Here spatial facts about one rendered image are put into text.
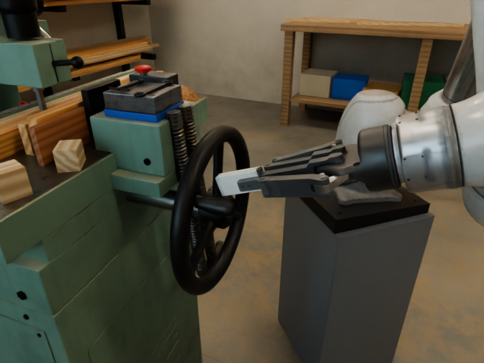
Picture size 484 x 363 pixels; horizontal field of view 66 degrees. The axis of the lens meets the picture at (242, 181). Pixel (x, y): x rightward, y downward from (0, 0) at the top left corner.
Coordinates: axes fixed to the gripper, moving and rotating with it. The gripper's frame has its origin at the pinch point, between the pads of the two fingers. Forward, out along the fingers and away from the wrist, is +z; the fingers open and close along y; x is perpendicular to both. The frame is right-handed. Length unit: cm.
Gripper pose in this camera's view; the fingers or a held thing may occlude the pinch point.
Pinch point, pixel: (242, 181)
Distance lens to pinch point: 52.1
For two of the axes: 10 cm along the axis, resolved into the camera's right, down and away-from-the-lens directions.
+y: -3.5, 4.4, -8.3
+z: -8.8, 1.5, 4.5
